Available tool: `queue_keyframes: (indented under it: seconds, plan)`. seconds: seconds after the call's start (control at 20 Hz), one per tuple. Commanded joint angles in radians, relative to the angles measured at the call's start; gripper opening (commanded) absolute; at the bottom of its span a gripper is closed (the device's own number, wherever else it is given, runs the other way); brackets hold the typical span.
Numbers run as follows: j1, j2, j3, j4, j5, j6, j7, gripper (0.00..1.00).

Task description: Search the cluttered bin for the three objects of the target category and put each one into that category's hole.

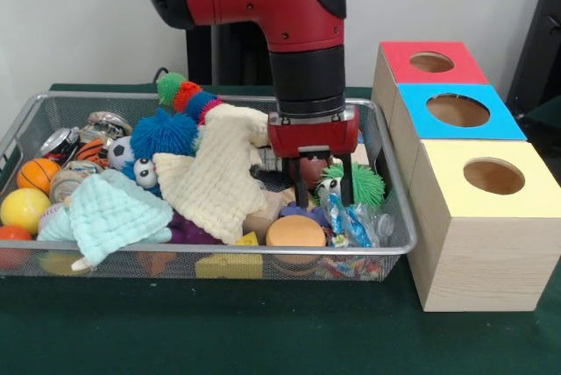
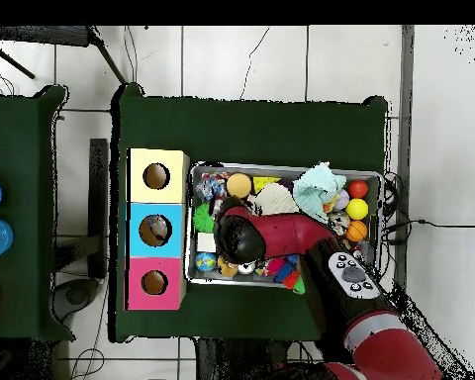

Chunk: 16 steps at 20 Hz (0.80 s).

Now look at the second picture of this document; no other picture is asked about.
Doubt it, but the cream knitted cloth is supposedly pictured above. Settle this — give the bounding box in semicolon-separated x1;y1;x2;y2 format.
253;182;301;217

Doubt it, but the crushed clear plastic bottle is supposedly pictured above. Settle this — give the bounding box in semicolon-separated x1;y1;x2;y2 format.
194;171;216;202
146;216;170;240

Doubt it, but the silver mesh bin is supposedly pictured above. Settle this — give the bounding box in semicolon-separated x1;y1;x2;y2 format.
184;160;383;293

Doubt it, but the wooden three-hole box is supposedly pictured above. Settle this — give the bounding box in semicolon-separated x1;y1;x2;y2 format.
125;147;191;312

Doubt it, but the orange foam disc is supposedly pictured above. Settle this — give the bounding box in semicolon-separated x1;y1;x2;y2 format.
226;172;253;200

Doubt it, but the green spiky toy with eyes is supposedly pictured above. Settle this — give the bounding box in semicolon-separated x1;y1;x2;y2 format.
192;202;216;234

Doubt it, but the wooden cube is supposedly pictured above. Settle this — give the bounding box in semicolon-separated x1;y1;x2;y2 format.
196;232;218;253

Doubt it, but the dark green table cloth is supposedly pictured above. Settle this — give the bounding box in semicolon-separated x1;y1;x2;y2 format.
0;84;76;342
108;82;390;349

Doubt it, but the light blue cloth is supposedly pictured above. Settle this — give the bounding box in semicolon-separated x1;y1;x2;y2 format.
292;160;347;226

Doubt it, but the multicolour spiky caterpillar toy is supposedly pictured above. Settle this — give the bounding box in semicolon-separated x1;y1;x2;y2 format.
265;254;307;296

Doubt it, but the yellow ball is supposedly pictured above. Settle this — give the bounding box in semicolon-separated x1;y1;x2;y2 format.
344;197;370;222

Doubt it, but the orange basketball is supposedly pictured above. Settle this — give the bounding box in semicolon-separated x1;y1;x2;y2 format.
344;220;369;243

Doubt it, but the red ball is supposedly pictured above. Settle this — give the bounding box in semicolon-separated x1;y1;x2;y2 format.
346;178;369;200

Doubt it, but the black upright panel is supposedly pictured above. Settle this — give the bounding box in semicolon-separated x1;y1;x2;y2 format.
88;138;110;278

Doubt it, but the black tripod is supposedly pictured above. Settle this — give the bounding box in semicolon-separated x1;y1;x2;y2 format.
0;25;128;86

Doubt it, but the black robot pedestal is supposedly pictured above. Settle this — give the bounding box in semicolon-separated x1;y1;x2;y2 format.
193;337;330;380

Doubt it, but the black cable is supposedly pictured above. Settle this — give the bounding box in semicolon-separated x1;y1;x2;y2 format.
383;218;475;233

